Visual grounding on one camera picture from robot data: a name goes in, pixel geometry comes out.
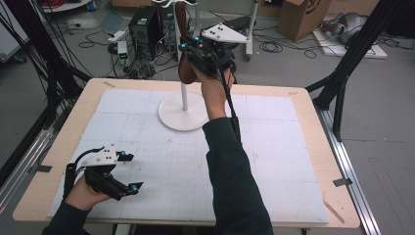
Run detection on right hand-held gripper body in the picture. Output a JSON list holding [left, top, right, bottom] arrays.
[[186, 22, 249, 78]]

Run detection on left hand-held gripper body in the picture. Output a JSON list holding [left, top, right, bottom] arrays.
[[82, 143, 132, 202]]

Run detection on brown wooden spoon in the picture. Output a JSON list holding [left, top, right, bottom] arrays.
[[174, 1, 199, 85]]

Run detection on white hook stand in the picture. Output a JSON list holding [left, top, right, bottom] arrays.
[[151, 0, 213, 132]]

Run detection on person's left hand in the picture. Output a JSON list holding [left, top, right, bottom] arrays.
[[65, 175, 111, 212]]

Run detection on person's right hand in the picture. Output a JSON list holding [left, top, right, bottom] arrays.
[[191, 64, 235, 121]]

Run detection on black round stool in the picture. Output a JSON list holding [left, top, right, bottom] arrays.
[[199, 24, 243, 84]]

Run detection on white gridded mat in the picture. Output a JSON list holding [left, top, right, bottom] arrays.
[[47, 88, 331, 225]]

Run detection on black computer tower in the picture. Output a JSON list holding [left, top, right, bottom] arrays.
[[127, 6, 164, 62]]

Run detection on white power adapter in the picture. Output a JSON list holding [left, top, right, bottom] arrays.
[[115, 40, 129, 67]]

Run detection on white power strip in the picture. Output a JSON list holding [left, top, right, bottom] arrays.
[[107, 29, 127, 44]]

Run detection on cardboard box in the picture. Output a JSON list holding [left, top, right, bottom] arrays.
[[277, 0, 338, 43]]

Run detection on white floor board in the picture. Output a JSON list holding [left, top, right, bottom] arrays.
[[311, 29, 389, 61]]

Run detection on grey device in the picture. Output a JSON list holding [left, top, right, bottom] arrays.
[[320, 12, 369, 46]]

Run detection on white round table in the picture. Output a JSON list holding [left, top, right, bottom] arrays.
[[41, 0, 93, 15]]

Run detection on grey cabinet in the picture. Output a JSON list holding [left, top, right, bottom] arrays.
[[0, 0, 31, 64]]

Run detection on long tan tape strip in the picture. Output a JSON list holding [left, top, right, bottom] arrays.
[[322, 200, 346, 225]]

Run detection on white frame leg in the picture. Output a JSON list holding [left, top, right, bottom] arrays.
[[189, 2, 202, 38], [244, 0, 261, 62]]

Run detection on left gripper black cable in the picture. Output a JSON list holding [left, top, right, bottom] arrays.
[[63, 146, 106, 201]]

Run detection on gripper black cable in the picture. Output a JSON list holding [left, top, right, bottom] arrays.
[[63, 146, 106, 201], [211, 52, 243, 142]]

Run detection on black floor cable coil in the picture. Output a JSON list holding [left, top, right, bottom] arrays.
[[253, 31, 318, 61]]

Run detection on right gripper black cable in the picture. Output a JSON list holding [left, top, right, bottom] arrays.
[[211, 52, 243, 142]]

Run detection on aluminium rail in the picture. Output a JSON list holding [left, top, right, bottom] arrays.
[[313, 105, 382, 235], [0, 126, 56, 214]]

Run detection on black metal frame stand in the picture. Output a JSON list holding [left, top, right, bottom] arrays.
[[0, 0, 93, 131], [304, 0, 415, 143]]

